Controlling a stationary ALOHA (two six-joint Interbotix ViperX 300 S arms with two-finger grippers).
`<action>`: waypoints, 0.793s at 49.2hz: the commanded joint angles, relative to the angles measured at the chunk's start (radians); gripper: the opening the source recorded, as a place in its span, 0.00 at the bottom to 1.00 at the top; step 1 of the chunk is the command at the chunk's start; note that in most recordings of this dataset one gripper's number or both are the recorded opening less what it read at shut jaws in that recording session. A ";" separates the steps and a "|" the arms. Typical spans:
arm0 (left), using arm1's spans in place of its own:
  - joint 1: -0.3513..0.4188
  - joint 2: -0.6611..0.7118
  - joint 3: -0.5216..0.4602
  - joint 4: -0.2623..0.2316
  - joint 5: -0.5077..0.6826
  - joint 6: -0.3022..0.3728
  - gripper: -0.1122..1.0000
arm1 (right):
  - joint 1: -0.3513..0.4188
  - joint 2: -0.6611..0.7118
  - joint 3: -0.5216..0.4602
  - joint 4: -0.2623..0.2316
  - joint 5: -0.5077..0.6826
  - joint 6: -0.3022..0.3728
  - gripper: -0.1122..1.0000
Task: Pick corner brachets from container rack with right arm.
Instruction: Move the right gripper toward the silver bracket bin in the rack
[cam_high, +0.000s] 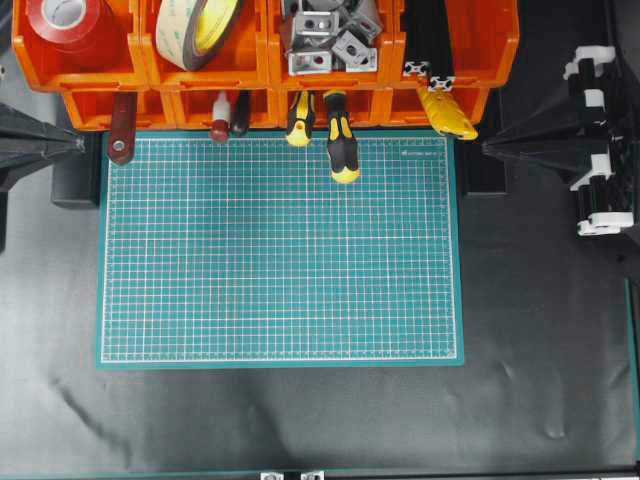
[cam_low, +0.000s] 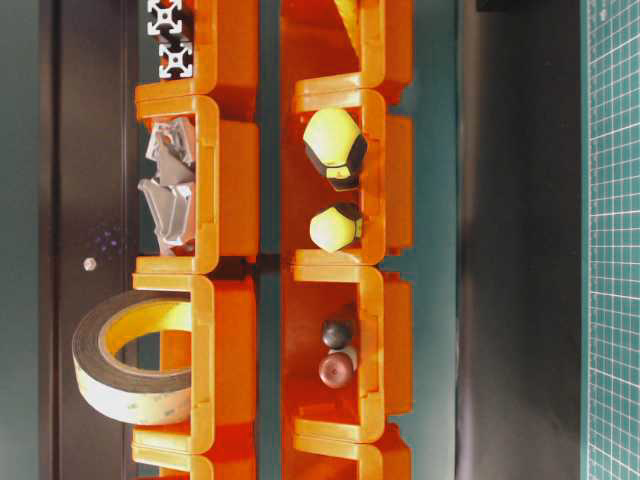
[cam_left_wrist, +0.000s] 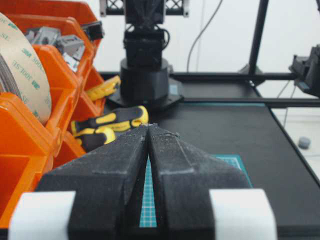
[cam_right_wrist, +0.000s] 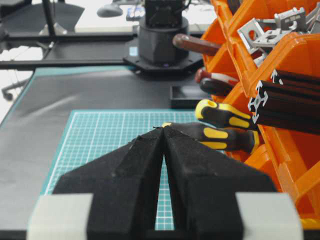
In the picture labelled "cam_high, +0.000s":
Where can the dark marker pen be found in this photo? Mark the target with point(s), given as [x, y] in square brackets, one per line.
[240, 120]

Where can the yellow black screwdriver handle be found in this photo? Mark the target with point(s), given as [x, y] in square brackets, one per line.
[341, 144]
[301, 119]

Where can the orange container rack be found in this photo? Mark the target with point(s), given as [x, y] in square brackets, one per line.
[251, 59]

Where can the cream double-sided tape roll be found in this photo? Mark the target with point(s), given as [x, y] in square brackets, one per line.
[188, 34]

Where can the black table cover sheet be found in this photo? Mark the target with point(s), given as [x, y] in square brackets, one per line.
[546, 383]

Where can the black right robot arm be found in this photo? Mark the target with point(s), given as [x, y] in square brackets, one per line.
[591, 141]

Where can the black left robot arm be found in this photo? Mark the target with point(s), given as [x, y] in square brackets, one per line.
[28, 145]

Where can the dark red tool handle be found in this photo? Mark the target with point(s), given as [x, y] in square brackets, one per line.
[121, 143]

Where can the green cutting mat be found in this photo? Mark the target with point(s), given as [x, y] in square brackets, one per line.
[249, 255]

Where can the yellow utility knife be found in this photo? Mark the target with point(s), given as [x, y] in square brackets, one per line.
[445, 115]

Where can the black aluminium profile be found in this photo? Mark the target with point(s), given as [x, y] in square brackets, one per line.
[442, 71]
[414, 23]

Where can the red tape roll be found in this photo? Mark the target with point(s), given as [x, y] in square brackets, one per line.
[74, 26]

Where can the grey corner bracket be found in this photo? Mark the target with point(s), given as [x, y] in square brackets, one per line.
[309, 62]
[366, 22]
[316, 23]
[356, 56]

